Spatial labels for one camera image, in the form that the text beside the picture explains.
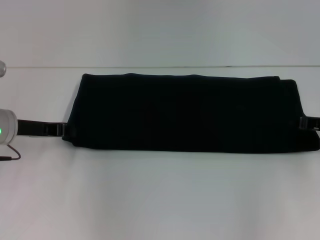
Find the black shirt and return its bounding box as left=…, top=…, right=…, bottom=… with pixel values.
left=61, top=72, right=320, bottom=153

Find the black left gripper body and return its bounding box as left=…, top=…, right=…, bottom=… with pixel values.
left=16, top=119, right=47, bottom=137

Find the left gripper cable with plugs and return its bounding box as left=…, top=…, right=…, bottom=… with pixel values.
left=0, top=144, right=22, bottom=162

